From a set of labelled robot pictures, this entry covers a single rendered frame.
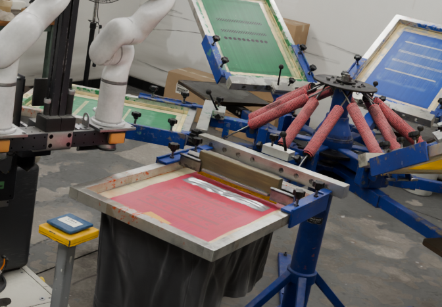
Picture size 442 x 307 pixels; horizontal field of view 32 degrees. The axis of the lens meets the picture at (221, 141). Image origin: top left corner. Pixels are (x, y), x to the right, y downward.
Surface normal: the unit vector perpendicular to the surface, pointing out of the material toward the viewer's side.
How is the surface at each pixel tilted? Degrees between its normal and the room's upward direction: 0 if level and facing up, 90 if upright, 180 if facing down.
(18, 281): 0
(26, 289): 0
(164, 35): 90
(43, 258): 0
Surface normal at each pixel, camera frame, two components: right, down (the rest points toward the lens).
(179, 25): -0.54, 0.14
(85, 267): 0.18, -0.94
